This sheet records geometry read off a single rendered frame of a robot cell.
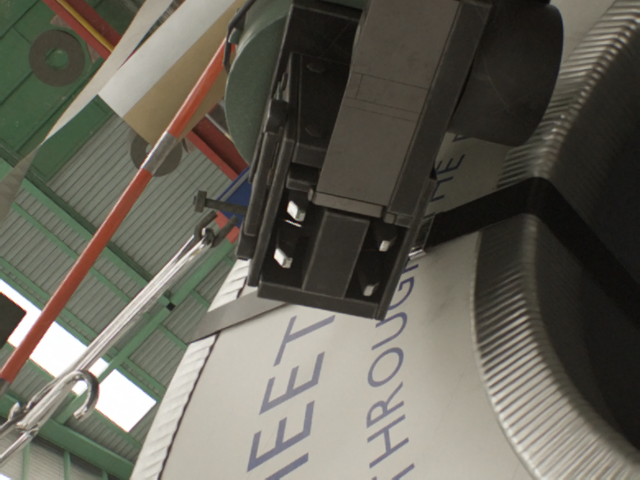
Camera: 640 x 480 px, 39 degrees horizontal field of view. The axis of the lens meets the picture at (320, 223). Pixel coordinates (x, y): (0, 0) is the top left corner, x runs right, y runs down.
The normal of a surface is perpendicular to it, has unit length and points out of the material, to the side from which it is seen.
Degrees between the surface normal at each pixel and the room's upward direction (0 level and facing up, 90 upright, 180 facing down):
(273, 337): 90
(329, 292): 65
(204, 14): 90
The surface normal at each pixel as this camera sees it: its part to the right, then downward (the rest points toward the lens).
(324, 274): 0.00, 0.57
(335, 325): -0.67, -0.65
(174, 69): 0.07, 0.04
